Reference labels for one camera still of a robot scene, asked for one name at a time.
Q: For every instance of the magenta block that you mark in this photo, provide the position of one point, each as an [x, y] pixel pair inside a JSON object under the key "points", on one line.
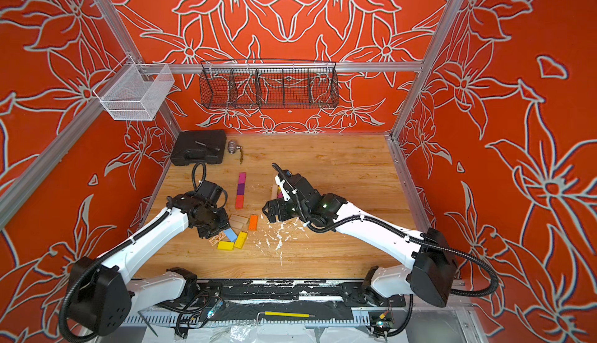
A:
{"points": [[242, 178]]}

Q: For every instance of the orange block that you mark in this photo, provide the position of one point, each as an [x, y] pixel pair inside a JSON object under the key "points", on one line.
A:
{"points": [[253, 223]]}

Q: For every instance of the black wire basket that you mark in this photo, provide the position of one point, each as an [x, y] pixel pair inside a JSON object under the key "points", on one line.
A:
{"points": [[274, 84]]}

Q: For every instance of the yellow block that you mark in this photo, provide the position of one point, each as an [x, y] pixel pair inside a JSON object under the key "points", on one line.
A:
{"points": [[241, 240], [225, 246]]}

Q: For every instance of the white mesh basket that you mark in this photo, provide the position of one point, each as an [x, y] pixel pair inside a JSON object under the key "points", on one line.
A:
{"points": [[132, 92]]}

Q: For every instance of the yellow black screwdriver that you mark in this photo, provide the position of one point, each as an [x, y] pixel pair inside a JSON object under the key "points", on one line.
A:
{"points": [[148, 325]]}

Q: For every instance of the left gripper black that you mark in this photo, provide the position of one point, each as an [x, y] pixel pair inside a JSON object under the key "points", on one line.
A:
{"points": [[224, 224]]}

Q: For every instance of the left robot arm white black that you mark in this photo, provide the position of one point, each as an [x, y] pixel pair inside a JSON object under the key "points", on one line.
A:
{"points": [[102, 292]]}

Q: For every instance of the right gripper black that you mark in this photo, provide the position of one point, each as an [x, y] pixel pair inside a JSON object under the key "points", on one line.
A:
{"points": [[285, 212]]}

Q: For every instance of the red block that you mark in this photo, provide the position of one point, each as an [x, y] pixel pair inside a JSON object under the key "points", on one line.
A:
{"points": [[239, 203]]}

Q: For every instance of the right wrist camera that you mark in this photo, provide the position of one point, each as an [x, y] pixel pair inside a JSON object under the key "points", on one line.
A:
{"points": [[282, 192]]}

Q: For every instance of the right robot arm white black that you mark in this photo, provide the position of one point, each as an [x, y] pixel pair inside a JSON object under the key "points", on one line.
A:
{"points": [[427, 264]]}

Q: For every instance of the blue block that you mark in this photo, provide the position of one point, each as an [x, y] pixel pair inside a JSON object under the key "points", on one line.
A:
{"points": [[230, 234]]}

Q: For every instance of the natural wood block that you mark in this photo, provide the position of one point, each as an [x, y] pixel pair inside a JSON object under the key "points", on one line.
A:
{"points": [[236, 225], [239, 220], [274, 191]]}

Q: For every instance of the black plastic tool case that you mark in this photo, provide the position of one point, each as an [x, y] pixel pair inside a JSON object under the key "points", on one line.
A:
{"points": [[191, 147]]}

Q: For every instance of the printed wooden block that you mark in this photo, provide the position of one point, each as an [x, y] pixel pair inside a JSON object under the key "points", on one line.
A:
{"points": [[216, 239]]}

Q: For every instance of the yellow pencil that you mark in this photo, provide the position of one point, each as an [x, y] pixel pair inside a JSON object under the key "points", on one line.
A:
{"points": [[287, 314]]}

